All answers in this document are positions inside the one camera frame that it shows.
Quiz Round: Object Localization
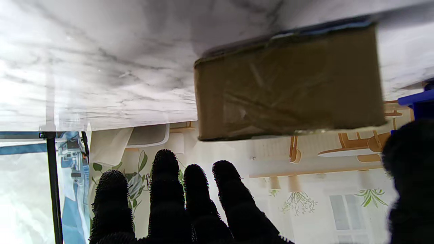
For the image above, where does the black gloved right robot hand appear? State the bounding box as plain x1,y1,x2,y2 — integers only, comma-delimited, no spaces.
89,119,434,244

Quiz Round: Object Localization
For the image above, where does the long cardboard package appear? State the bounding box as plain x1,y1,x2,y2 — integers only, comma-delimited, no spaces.
194,21,386,142

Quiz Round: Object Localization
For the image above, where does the blue plastic turnover box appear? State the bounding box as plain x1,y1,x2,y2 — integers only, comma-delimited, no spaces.
398,80,434,121

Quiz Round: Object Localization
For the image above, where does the black stand pole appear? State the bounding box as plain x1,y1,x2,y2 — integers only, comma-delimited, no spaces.
38,131,64,244

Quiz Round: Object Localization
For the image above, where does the printed room scene backdrop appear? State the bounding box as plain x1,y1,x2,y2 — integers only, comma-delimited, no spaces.
89,100,434,244

